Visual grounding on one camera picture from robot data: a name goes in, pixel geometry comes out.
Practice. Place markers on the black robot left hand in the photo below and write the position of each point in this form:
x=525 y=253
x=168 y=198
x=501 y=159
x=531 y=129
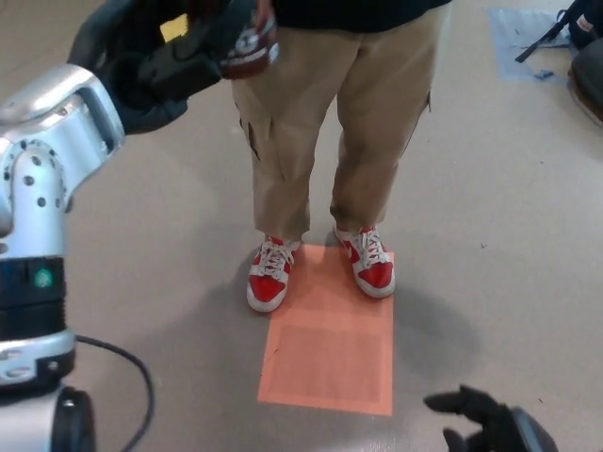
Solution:
x=179 y=61

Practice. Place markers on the person's bare hand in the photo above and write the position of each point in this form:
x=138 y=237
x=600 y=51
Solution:
x=265 y=9

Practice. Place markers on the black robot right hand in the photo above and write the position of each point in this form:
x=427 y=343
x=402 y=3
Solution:
x=490 y=414

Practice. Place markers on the brown protein shake bottle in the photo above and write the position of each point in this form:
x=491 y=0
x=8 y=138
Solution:
x=252 y=52

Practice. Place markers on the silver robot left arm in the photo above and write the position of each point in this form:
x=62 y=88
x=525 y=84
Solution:
x=42 y=165

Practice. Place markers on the person's left red white sneaker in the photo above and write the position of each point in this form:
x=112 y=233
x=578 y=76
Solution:
x=374 y=275

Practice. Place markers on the person's red white sneaker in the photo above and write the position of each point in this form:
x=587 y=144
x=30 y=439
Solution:
x=374 y=275
x=266 y=287

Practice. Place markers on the person's right red white sneaker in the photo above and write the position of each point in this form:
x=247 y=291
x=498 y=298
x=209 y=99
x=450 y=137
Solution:
x=266 y=287

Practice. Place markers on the yellow paper sheet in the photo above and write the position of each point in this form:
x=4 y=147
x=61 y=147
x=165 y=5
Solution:
x=173 y=26

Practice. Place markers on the black shirt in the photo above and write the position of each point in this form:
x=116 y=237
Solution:
x=367 y=11

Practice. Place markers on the orange paper sheet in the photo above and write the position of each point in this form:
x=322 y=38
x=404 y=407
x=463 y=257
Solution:
x=330 y=362

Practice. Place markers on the khaki cargo trousers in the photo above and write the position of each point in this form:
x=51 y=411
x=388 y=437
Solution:
x=372 y=141

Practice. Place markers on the blue paper sheet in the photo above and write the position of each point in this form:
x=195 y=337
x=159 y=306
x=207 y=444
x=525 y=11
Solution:
x=518 y=37

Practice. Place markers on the small blue tape scrap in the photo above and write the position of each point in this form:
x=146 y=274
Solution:
x=543 y=74

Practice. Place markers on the dark round chair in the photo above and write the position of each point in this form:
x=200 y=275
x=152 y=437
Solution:
x=589 y=80

